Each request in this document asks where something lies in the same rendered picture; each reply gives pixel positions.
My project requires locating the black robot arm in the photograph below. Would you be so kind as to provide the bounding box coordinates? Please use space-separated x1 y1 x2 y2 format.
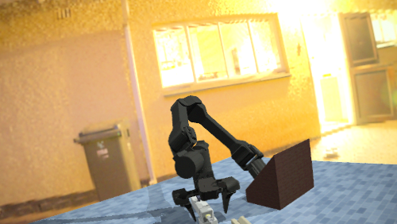
168 95 266 201

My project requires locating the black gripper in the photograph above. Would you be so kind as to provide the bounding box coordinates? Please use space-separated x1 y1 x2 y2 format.
172 165 240 222

